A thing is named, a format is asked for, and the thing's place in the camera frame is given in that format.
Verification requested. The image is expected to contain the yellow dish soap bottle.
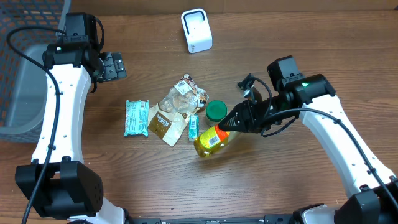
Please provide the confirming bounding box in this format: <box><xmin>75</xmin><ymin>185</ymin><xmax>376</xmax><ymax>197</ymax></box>
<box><xmin>193</xmin><ymin>124</ymin><xmax>240</xmax><ymax>157</ymax></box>

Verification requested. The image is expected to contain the small Kleenex tissue pack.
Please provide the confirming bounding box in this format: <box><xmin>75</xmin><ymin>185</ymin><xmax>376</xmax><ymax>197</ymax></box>
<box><xmin>188</xmin><ymin>114</ymin><xmax>199</xmax><ymax>142</ymax></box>

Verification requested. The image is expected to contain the green lid Knorr jar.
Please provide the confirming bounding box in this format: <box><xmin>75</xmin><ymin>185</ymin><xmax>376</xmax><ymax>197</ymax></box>
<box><xmin>205</xmin><ymin>100</ymin><xmax>228</xmax><ymax>127</ymax></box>

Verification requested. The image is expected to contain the white barcode scanner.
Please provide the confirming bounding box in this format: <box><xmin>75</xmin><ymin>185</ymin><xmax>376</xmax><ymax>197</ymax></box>
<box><xmin>181</xmin><ymin>8</ymin><xmax>213</xmax><ymax>54</ymax></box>

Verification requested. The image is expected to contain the teal wet wipes pack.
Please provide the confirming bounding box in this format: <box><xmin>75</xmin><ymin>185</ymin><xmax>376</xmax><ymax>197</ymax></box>
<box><xmin>124</xmin><ymin>100</ymin><xmax>149</xmax><ymax>137</ymax></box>

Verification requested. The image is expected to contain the brown Panfree bread bag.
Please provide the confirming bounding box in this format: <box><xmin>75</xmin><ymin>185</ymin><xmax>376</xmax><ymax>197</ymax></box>
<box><xmin>148</xmin><ymin>74</ymin><xmax>209</xmax><ymax>147</ymax></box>

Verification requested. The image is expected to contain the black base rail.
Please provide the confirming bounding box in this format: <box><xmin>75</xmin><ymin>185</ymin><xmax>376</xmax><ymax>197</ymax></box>
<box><xmin>74</xmin><ymin>213</ymin><xmax>352</xmax><ymax>224</ymax></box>

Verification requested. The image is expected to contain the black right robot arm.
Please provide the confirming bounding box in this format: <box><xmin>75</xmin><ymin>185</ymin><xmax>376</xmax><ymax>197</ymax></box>
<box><xmin>219</xmin><ymin>55</ymin><xmax>397</xmax><ymax>223</ymax></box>

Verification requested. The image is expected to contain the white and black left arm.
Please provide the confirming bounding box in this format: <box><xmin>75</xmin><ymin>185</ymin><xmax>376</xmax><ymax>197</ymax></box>
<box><xmin>15</xmin><ymin>12</ymin><xmax>130</xmax><ymax>223</ymax></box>

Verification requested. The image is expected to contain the grey plastic mesh basket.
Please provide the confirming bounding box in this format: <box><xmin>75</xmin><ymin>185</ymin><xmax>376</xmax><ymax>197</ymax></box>
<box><xmin>1</xmin><ymin>0</ymin><xmax>71</xmax><ymax>142</ymax></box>

